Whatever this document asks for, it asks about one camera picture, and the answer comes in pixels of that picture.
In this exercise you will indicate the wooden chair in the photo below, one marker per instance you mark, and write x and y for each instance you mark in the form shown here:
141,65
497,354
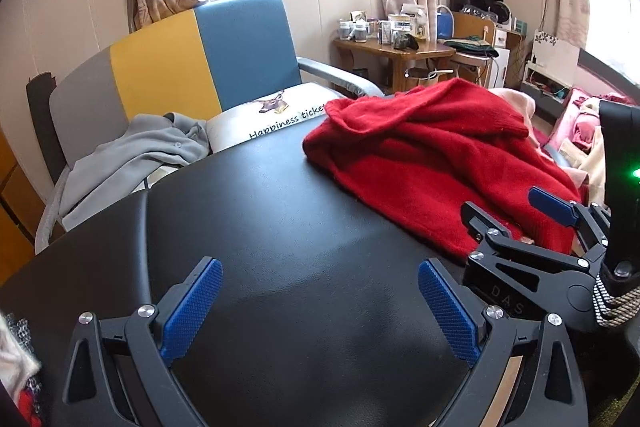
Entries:
470,27

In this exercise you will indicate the small wooden desk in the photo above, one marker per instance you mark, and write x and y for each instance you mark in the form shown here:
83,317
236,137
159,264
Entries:
395,52

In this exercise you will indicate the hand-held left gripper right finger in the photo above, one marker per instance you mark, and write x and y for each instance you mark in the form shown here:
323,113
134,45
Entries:
447,307

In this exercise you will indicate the bright window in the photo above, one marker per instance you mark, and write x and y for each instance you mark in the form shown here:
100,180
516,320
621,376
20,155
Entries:
610,7

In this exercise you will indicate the black rolled mat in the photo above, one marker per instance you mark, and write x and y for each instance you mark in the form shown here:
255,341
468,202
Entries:
40,117

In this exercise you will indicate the white deer print pillow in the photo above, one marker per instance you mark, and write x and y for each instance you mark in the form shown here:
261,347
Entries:
280,112

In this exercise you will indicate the red knit sweater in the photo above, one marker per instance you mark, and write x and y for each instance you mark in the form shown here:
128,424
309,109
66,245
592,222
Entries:
425,147

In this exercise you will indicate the dark glass jar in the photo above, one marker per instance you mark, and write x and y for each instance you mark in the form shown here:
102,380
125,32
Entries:
346,31
361,33

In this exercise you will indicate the white patterned cloth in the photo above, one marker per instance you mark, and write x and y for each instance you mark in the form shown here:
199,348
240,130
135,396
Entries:
15,357

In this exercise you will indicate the white cabinet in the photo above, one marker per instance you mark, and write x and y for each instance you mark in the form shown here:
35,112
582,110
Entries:
507,57

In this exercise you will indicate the grey garment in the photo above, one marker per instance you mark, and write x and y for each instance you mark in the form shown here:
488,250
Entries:
125,157

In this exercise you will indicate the orange wooden wardrobe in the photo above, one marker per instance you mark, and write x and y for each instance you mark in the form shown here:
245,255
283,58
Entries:
15,217

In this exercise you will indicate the white labelled canister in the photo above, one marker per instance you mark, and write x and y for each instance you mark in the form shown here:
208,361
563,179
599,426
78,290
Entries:
407,27

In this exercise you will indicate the grey yellow blue sofa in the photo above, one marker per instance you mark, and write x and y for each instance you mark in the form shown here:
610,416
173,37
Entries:
240,47

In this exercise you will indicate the white shelf unit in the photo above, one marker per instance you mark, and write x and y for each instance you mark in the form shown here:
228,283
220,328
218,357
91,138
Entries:
555,52

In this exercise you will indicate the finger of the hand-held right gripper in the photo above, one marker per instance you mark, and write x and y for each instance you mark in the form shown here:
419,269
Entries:
552,207
525,253

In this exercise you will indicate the black desk fan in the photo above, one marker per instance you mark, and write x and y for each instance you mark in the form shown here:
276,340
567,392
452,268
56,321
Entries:
499,12

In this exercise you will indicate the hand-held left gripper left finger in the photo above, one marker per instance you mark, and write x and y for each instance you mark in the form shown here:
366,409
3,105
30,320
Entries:
195,307

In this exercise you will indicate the light pink garment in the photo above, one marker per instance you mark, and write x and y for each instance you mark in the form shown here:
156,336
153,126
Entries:
515,99

